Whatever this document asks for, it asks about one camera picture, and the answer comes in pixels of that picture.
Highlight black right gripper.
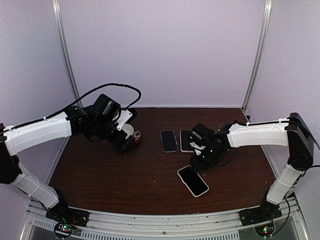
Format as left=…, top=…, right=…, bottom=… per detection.
left=190, top=146, right=222, bottom=174

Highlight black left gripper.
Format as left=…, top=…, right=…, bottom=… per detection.
left=91, top=118, right=136, bottom=153

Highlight white phone case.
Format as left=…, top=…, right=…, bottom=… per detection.
left=177, top=165, right=210, bottom=198

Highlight pink phone case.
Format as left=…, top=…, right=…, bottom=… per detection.
left=179, top=129, right=196, bottom=153

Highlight clear phone case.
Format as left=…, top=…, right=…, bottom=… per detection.
left=159, top=129, right=179, bottom=153

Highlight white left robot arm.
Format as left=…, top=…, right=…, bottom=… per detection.
left=0, top=94, right=140, bottom=222

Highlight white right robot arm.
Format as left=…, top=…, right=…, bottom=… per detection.
left=189, top=112, right=318, bottom=221

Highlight white ceramic bowl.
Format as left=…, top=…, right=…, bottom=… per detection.
left=122, top=123, right=135, bottom=139

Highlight right circuit board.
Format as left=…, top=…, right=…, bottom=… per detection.
left=254, top=223, right=275, bottom=238

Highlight circuit board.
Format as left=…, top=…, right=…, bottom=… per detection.
left=254, top=223, right=275, bottom=238
left=53, top=223, right=75, bottom=238

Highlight left circuit board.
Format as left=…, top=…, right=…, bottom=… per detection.
left=53, top=223, right=75, bottom=238

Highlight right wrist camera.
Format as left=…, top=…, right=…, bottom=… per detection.
left=189, top=142, right=206, bottom=156

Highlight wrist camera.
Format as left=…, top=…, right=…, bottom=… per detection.
left=189, top=142, right=206, bottom=156
left=113, top=108, right=138, bottom=131

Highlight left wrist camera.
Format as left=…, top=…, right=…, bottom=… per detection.
left=113, top=108, right=138, bottom=131

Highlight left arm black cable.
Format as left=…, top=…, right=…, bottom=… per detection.
left=4, top=82, right=142, bottom=133

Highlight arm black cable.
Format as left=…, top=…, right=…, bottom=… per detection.
left=233, top=119, right=320, bottom=226
left=4, top=82, right=142, bottom=133

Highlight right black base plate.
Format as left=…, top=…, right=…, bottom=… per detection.
left=238, top=206, right=283, bottom=227

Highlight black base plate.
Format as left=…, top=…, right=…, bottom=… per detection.
left=45, top=208, right=90, bottom=227
left=238, top=206, right=283, bottom=227

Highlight aluminium front rail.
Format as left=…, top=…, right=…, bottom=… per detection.
left=18, top=200, right=311, bottom=240

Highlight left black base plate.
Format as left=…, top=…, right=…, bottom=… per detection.
left=45, top=208, right=90, bottom=227

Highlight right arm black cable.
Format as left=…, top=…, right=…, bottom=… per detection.
left=233, top=119, right=320, bottom=226

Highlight left aluminium frame post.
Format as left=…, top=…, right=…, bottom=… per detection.
left=52, top=0, right=80, bottom=100

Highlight aluminium frame post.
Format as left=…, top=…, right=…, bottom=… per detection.
left=241, top=0, right=273, bottom=113
left=52, top=0, right=80, bottom=100

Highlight right aluminium frame post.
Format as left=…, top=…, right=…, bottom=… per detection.
left=241, top=0, right=273, bottom=113

